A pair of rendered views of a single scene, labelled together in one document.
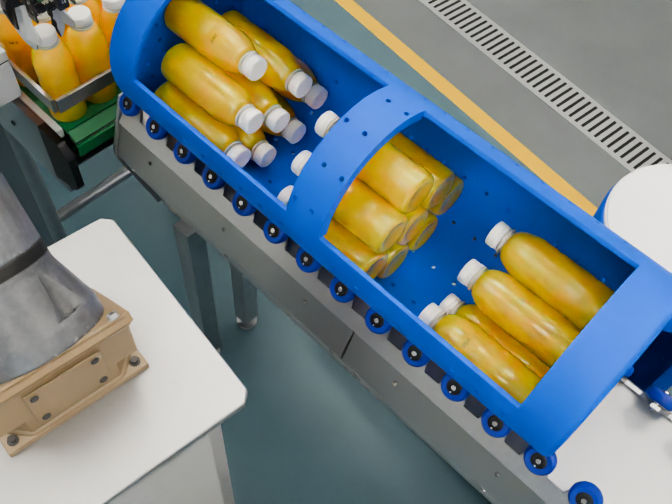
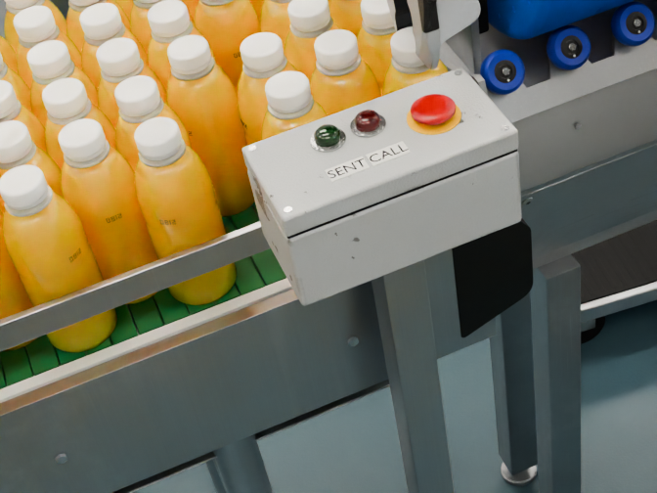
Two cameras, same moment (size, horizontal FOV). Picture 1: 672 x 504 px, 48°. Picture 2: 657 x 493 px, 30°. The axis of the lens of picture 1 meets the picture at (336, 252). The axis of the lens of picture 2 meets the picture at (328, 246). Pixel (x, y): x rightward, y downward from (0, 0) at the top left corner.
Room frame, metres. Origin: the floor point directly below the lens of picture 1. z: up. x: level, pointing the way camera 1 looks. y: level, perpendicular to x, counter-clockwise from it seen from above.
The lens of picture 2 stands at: (0.47, 1.30, 1.72)
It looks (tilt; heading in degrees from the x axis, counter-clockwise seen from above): 44 degrees down; 308
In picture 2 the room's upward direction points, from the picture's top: 12 degrees counter-clockwise
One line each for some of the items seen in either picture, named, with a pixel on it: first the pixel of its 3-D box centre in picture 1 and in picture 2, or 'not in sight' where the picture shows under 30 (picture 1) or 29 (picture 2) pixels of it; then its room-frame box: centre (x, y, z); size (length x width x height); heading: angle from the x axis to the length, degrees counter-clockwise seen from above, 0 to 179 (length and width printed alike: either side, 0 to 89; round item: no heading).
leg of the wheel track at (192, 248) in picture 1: (200, 297); (557, 416); (0.89, 0.32, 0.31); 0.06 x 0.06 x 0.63; 52
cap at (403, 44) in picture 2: (44, 34); (413, 46); (0.93, 0.53, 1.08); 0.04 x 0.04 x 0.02
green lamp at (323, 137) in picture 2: not in sight; (327, 135); (0.93, 0.69, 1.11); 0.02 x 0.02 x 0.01
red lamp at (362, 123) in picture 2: not in sight; (367, 120); (0.90, 0.66, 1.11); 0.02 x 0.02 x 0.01
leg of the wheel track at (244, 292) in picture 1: (242, 264); (510, 349); (1.00, 0.23, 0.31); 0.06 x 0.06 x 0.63; 52
